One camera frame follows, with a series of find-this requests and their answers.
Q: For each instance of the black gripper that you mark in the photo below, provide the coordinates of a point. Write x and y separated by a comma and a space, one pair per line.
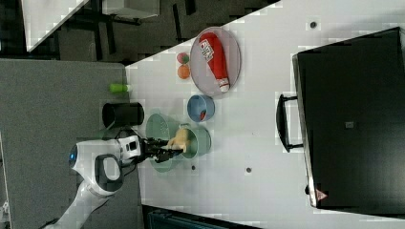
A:
149, 148

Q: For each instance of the yellow banana toy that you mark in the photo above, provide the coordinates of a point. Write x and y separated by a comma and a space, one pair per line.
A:
180, 141

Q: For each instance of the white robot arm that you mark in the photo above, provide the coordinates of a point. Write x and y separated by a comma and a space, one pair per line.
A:
100, 163

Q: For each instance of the green mug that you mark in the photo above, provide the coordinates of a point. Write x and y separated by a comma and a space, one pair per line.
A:
199, 140

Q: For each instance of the green oval colander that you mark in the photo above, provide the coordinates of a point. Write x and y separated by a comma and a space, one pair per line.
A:
164, 127

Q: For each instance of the small strawberry in bowl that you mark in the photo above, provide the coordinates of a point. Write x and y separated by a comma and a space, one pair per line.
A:
202, 115

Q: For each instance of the black cylinder container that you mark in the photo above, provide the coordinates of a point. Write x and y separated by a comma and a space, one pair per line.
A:
121, 114

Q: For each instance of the blue bowl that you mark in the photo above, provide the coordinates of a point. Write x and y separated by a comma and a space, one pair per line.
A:
198, 103

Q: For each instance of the orange fruit toy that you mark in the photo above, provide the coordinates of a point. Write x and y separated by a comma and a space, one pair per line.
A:
183, 71

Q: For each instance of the grey round plate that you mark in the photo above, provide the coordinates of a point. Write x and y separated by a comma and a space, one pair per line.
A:
201, 73

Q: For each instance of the red strawberry toy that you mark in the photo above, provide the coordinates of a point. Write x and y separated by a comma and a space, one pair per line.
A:
183, 58

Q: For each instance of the red ketchup bottle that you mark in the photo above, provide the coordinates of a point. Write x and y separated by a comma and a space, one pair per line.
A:
213, 53

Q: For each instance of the black toaster oven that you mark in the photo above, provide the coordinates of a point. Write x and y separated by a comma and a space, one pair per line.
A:
350, 98

